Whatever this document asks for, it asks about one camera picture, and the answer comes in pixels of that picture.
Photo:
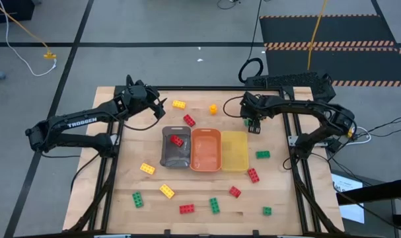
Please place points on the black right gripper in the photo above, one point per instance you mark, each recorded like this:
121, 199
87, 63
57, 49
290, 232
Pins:
254, 105

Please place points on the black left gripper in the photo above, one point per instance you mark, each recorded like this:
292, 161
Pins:
139, 97

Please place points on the small green toy brick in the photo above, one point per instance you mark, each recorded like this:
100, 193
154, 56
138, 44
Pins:
267, 211
246, 123

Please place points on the long yellow toy brick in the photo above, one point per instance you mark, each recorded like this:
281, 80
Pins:
147, 168
167, 191
179, 104

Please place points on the long red toy brick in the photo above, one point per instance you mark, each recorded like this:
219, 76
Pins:
187, 208
189, 120
253, 175
176, 140

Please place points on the long green toy brick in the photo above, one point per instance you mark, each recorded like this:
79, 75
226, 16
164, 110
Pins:
214, 205
263, 154
137, 199

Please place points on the small yellow toy brick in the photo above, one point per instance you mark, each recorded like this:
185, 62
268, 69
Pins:
213, 109

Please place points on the small red toy brick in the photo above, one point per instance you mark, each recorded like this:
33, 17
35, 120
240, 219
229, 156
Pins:
234, 191

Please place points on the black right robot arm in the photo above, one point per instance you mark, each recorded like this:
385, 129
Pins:
306, 107

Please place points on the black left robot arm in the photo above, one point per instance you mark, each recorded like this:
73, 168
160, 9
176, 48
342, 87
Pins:
81, 122

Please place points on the yellow plastic bin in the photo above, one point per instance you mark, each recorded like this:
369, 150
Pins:
234, 152

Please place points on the silver mounting plate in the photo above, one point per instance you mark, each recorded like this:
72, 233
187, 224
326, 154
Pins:
292, 141

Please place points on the gray plastic bin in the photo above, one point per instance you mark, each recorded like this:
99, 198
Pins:
173, 158

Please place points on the black perforated box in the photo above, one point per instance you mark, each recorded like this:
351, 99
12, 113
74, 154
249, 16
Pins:
286, 80

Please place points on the orange plastic bin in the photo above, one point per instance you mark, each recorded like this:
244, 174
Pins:
205, 155

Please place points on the black hazard-striped floor mat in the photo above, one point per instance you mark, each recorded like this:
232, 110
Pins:
352, 64
352, 29

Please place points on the white sheet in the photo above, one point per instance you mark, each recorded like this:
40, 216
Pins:
352, 213

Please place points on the black desk bar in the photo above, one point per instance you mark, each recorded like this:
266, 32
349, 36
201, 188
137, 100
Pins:
372, 191

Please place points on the black cabinet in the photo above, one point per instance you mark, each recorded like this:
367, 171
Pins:
21, 8

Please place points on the black aluminium table frame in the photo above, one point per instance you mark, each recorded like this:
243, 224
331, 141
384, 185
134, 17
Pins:
220, 88

